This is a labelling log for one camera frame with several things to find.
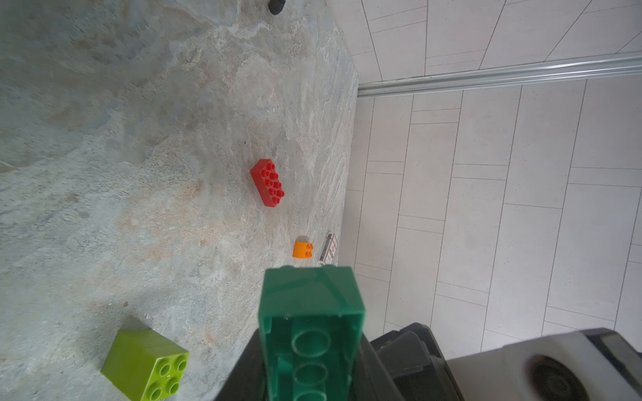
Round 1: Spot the red lego brick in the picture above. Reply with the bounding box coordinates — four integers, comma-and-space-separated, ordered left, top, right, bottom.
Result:
250, 159, 285, 207

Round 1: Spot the black perforated music stand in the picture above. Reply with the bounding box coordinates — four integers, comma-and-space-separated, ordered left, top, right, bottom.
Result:
267, 0, 286, 16

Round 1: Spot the lime lego brick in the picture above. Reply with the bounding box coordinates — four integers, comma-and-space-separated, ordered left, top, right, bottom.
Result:
100, 328, 190, 401

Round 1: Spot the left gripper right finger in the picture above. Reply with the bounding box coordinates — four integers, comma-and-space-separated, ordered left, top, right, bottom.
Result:
350, 322, 463, 400

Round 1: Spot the white blue card box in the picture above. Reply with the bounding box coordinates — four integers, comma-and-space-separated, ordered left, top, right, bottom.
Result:
319, 233, 337, 266

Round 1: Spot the orange curved lego brick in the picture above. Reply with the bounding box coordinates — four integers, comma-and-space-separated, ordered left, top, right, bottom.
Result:
293, 236, 314, 259

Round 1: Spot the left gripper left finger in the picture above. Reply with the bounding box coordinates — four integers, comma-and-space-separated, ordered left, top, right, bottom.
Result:
215, 330, 269, 401

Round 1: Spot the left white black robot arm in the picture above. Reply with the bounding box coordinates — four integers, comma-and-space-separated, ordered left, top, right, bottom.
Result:
218, 323, 641, 400

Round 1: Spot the dark green lego brick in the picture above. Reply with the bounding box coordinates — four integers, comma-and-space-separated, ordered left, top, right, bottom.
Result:
258, 265, 366, 400

